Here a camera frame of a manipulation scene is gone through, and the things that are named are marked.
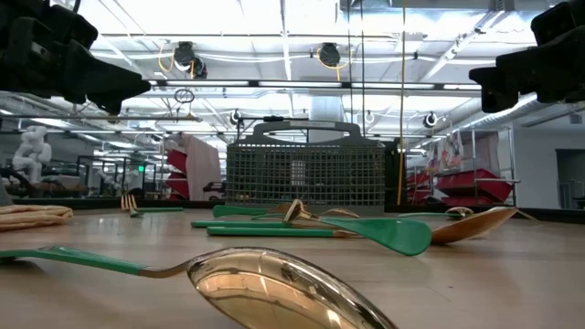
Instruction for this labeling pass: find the black cable ring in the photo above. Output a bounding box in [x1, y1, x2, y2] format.
[174, 88, 197, 105]

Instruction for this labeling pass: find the grey horizontal pole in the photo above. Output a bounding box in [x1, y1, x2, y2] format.
[0, 113, 203, 123]

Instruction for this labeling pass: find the red plastic bin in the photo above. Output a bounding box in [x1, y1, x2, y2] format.
[436, 167, 514, 203]
[406, 171, 438, 206]
[165, 148, 190, 200]

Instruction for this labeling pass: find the black cabinet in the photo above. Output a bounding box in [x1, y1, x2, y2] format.
[385, 139, 408, 207]

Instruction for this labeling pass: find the yellow reel cable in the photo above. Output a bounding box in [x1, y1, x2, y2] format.
[316, 48, 349, 82]

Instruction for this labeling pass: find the metal shelf rack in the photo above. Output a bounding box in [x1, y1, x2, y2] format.
[470, 127, 521, 207]

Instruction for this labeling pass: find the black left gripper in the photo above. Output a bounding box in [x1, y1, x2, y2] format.
[0, 0, 152, 115]

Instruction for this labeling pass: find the black hanging cable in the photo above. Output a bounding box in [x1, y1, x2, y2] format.
[346, 0, 354, 124]

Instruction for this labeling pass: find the pink curtain panel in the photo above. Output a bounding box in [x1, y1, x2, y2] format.
[185, 134, 223, 202]

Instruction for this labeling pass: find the grey mesh silverware basket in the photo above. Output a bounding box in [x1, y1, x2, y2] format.
[225, 119, 387, 216]

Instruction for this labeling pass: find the white column duct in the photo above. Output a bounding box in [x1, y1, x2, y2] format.
[310, 95, 345, 143]

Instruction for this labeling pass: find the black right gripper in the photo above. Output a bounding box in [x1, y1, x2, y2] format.
[468, 0, 585, 113]

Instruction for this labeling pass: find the silver ventilation duct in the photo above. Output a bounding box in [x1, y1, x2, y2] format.
[450, 93, 585, 136]

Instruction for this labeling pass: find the green-handled gold spoon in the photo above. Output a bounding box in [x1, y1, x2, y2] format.
[282, 198, 433, 257]
[250, 207, 362, 221]
[0, 245, 399, 329]
[431, 206, 520, 246]

